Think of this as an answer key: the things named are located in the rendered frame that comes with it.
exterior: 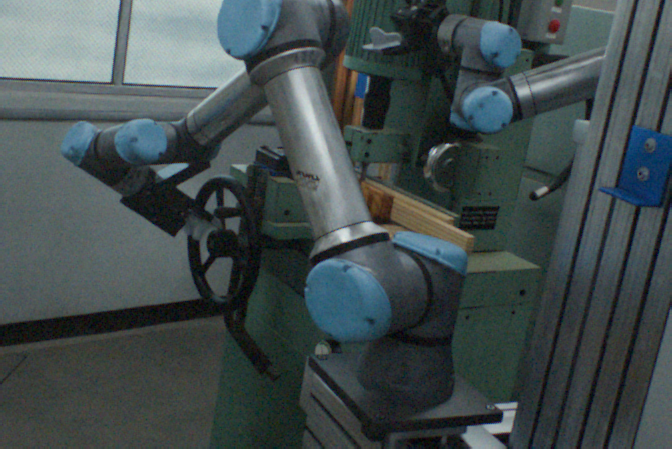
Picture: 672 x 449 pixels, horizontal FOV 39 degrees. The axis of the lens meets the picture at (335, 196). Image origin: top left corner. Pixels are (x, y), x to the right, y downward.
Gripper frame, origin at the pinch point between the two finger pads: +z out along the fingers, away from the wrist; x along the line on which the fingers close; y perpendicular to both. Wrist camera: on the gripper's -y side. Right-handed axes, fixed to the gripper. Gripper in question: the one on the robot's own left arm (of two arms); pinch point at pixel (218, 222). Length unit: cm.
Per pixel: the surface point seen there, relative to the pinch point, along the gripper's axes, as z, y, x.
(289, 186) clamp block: 11.3, -14.4, -2.6
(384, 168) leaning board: 127, -54, -119
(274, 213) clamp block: 12.1, -8.0, -2.8
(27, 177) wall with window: 19, 20, -134
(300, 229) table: 18.5, -8.4, -0.8
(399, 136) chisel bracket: 30.3, -38.7, -4.7
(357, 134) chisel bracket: 21.4, -33.1, -6.4
